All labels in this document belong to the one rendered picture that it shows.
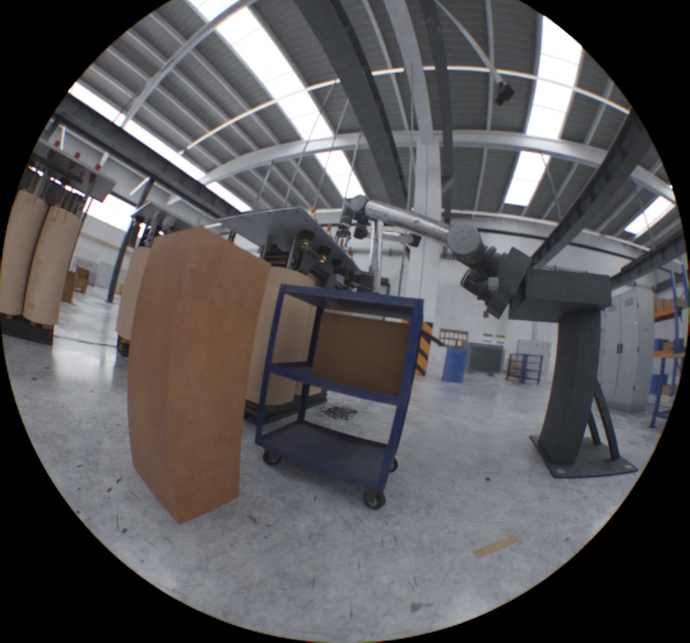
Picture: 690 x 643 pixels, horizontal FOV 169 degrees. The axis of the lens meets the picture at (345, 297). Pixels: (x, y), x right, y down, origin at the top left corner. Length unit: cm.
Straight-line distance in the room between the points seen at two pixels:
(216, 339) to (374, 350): 58
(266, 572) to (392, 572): 37
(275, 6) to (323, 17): 632
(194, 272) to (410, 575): 108
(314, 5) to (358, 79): 156
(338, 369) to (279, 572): 80
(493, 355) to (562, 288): 840
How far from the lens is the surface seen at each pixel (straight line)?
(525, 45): 1058
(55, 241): 249
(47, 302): 251
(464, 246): 135
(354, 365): 96
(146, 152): 980
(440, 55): 646
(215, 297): 67
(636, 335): 468
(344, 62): 444
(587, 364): 190
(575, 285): 172
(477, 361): 973
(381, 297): 89
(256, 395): 153
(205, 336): 66
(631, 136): 683
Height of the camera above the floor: 73
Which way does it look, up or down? 9 degrees up
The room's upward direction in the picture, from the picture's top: 10 degrees clockwise
